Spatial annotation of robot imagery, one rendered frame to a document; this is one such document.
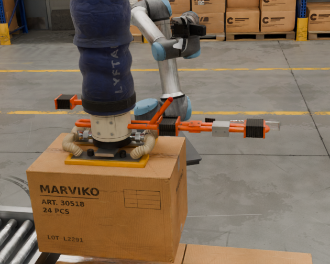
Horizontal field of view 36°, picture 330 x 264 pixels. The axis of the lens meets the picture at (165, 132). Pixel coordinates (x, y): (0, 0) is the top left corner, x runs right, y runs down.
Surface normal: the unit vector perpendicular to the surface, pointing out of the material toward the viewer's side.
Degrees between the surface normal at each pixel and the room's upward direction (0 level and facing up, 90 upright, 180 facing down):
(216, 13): 89
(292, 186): 0
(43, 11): 90
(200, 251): 0
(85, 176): 90
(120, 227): 90
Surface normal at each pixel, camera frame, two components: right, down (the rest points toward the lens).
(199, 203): -0.04, -0.92
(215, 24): -0.11, 0.39
